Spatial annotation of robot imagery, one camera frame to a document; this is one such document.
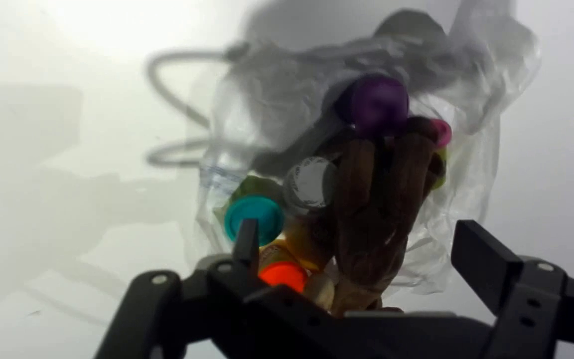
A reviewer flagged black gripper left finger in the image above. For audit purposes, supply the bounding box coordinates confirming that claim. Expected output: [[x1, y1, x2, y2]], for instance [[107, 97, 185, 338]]
[[93, 217, 394, 359]]

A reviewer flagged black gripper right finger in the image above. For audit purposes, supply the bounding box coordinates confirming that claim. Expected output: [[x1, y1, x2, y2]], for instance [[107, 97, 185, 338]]
[[450, 217, 574, 359]]

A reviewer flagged teal-lidded tub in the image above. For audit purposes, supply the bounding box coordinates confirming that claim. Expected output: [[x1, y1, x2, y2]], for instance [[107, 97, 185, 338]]
[[221, 175, 289, 247]]

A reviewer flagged brown plush toy animal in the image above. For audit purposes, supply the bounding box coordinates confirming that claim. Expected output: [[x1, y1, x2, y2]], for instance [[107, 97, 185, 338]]
[[285, 115, 450, 314]]

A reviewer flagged pink-lidded yellow Play-Doh tub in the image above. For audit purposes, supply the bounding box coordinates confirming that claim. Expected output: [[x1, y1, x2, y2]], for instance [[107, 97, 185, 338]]
[[428, 117, 454, 149]]

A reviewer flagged white plastic bag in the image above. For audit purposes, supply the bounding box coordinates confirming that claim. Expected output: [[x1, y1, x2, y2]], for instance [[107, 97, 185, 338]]
[[195, 0, 546, 294]]

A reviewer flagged purple-lidded container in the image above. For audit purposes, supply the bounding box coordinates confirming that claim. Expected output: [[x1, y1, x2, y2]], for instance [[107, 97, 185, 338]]
[[347, 71, 412, 131]]

